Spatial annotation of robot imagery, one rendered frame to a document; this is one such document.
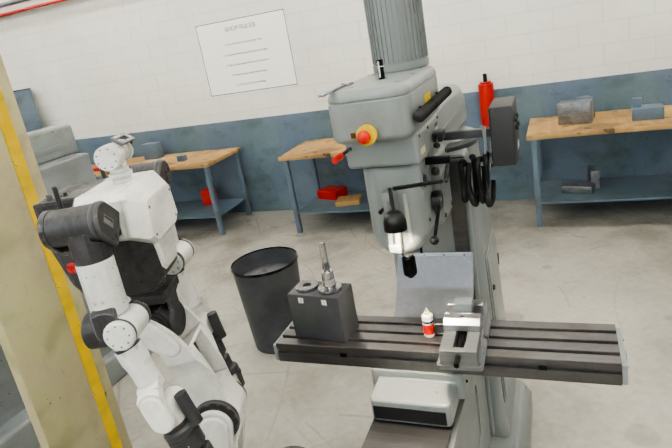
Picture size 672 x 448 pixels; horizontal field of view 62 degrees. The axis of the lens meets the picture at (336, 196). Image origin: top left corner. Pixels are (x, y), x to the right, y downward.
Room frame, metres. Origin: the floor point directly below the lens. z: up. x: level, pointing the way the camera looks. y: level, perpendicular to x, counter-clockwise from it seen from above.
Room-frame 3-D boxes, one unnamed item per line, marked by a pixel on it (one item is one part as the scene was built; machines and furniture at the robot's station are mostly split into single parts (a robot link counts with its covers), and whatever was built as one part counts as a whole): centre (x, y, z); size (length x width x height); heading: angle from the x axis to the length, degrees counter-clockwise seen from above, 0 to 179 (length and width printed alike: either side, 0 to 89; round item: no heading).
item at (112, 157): (1.51, 0.57, 1.84); 0.10 x 0.07 x 0.09; 175
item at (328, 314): (1.94, 0.13, 1.06); 0.22 x 0.12 x 0.20; 60
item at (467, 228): (2.37, -0.46, 0.78); 0.50 x 0.46 x 1.56; 156
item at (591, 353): (1.78, -0.26, 0.92); 1.24 x 0.23 x 0.08; 66
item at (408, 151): (1.85, -0.23, 1.68); 0.34 x 0.24 x 0.10; 156
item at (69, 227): (1.30, 0.62, 1.70); 0.12 x 0.09 x 0.14; 86
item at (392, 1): (2.04, -0.31, 2.05); 0.20 x 0.20 x 0.32
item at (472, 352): (1.71, -0.36, 1.01); 0.35 x 0.15 x 0.11; 158
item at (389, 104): (1.82, -0.22, 1.81); 0.47 x 0.26 x 0.16; 156
